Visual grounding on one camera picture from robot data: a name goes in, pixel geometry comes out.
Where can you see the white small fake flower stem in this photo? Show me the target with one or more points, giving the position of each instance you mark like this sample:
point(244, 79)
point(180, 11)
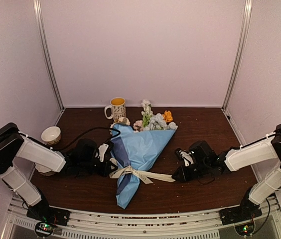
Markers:
point(147, 113)

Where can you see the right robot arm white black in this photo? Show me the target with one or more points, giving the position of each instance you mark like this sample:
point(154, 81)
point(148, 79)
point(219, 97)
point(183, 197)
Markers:
point(263, 149)

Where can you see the floral mug yellow inside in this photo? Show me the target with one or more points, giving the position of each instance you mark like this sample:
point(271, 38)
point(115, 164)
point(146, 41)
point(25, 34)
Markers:
point(116, 109)

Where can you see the orange fake flower stem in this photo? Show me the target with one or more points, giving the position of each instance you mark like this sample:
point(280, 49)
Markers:
point(167, 116)

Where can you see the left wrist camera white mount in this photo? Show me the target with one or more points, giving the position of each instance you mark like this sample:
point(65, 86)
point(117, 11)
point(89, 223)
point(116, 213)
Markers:
point(104, 151)

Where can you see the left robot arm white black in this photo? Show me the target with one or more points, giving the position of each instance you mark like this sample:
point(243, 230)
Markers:
point(80, 155)

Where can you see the blue tissue paper sheet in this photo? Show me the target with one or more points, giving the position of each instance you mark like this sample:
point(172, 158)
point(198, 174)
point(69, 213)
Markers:
point(140, 150)

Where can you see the cream printed ribbon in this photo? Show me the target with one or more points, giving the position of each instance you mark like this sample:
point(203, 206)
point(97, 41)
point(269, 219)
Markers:
point(144, 176)

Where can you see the pink fake flower stem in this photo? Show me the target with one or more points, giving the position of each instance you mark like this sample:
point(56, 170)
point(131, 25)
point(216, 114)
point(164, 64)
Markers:
point(138, 125)

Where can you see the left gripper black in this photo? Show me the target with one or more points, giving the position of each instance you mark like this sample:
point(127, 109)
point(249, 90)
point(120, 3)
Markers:
point(104, 171)

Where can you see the vertical aluminium rail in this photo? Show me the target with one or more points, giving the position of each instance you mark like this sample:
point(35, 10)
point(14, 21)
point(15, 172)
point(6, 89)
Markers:
point(46, 54)
point(245, 26)

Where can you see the right vertical aluminium rail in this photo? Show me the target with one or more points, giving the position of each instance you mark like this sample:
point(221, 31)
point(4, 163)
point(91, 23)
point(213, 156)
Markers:
point(245, 26)

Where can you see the round white bowl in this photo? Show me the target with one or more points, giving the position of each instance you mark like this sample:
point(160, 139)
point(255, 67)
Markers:
point(51, 135)

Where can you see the front aluminium frame rail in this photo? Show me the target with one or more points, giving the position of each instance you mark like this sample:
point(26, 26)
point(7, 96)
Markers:
point(205, 224)

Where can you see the scalloped white bowl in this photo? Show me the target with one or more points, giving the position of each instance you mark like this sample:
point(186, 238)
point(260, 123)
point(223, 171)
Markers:
point(44, 170)

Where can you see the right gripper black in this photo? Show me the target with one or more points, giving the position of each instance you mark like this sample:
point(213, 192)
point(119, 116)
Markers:
point(185, 177)

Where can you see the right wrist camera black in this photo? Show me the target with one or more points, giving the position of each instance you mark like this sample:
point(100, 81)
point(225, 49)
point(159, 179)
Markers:
point(198, 152)

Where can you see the left vertical aluminium rail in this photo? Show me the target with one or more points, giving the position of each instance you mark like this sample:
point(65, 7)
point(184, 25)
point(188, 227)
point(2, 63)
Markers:
point(46, 54)

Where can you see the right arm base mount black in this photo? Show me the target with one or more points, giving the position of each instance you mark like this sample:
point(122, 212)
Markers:
point(243, 212)

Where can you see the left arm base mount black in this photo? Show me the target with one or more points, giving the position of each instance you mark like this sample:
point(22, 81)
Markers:
point(49, 218)

